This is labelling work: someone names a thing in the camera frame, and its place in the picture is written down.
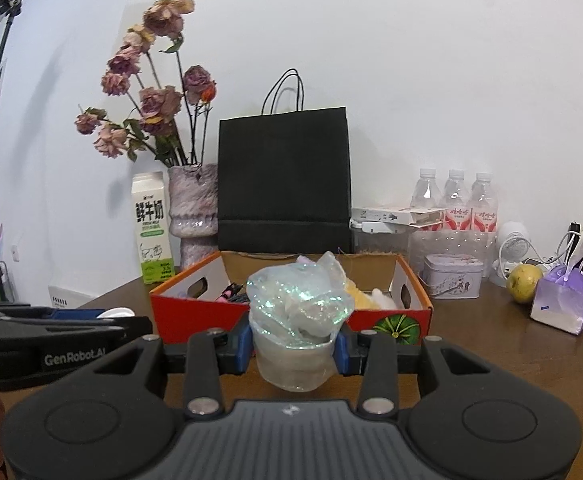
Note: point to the clear plastic storage container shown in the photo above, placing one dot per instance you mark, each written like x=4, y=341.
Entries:
x=381, y=240

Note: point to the purple glass vase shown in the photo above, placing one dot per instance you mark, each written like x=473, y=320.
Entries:
x=194, y=200

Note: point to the iridescent plastic cup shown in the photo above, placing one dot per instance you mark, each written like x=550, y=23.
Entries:
x=296, y=320

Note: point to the red cardboard box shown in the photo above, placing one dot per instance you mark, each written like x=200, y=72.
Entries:
x=196, y=320

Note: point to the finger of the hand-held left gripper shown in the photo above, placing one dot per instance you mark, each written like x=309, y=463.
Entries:
x=96, y=330
x=73, y=315

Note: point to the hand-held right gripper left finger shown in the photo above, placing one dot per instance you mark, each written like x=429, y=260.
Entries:
x=244, y=345

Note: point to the black paper bag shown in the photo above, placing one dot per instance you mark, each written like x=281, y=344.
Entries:
x=284, y=175

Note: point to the white round lid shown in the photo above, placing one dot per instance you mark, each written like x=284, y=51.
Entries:
x=116, y=312

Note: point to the silver tin box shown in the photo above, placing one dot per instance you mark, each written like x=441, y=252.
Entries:
x=451, y=277

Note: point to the small white fan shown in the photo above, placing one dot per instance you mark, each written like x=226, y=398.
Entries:
x=511, y=250

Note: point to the yellow pear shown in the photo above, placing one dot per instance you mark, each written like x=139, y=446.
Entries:
x=524, y=284

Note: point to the yellow plush toy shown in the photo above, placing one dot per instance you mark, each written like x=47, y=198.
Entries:
x=361, y=297

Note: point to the white green milk carton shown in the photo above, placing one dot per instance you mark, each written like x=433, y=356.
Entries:
x=151, y=225

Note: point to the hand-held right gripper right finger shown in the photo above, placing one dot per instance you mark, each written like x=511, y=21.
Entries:
x=340, y=352

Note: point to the dried pink rose bouquet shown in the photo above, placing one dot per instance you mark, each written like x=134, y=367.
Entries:
x=156, y=105

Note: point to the white flat carton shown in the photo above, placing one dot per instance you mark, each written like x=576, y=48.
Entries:
x=386, y=216

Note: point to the white wall outlet panel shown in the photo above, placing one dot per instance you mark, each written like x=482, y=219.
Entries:
x=71, y=297

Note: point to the purple tissue pack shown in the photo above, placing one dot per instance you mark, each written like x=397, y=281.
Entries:
x=561, y=305

